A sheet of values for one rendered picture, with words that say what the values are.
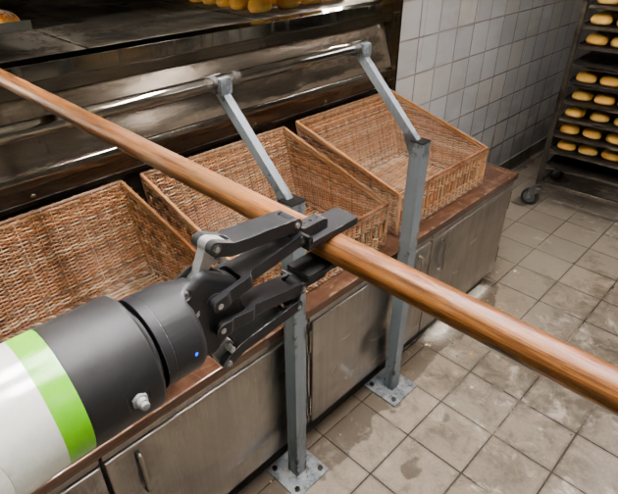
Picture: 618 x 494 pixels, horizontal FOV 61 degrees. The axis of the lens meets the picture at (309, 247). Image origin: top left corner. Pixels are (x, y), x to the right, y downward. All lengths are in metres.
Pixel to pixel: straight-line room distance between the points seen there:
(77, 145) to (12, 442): 1.16
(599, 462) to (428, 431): 0.54
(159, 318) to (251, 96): 1.40
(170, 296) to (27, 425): 0.12
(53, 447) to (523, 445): 1.72
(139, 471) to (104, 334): 0.95
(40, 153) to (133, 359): 1.10
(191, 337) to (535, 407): 1.78
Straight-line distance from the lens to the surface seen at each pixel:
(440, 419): 1.94
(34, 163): 1.43
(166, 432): 1.28
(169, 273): 1.49
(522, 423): 2.01
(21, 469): 0.36
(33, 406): 0.36
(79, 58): 1.44
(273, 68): 1.28
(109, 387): 0.36
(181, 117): 1.59
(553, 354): 0.41
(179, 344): 0.39
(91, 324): 0.37
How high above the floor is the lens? 1.47
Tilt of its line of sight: 33 degrees down
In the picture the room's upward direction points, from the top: straight up
